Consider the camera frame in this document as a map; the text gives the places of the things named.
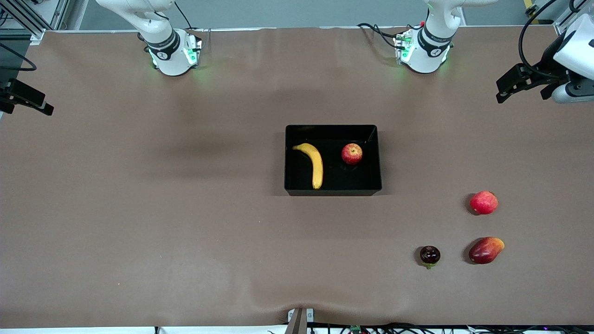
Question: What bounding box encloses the red yellow striped apple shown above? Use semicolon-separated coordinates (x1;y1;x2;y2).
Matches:
342;143;363;166

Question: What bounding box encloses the black rectangular plastic box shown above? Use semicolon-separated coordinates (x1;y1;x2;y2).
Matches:
284;124;382;196

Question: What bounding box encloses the yellow banana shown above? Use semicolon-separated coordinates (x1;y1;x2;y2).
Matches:
292;143;324;190

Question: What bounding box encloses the red yellow mango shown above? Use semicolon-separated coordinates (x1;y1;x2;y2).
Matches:
468;237;505;265

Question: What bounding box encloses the dark purple mangosteen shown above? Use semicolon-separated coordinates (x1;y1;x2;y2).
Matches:
420;245;441;270

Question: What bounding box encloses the aluminium frame profile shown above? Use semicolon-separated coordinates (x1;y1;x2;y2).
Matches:
0;0;70;45
555;0;586;35

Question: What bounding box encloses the black left arm base cable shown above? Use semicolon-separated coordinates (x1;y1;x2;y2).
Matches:
357;22;425;49

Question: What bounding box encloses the black arm base cable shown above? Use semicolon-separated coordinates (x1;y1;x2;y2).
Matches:
174;0;205;33
357;22;425;49

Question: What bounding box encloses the black right arm base cable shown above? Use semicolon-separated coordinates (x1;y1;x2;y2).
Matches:
174;0;205;33

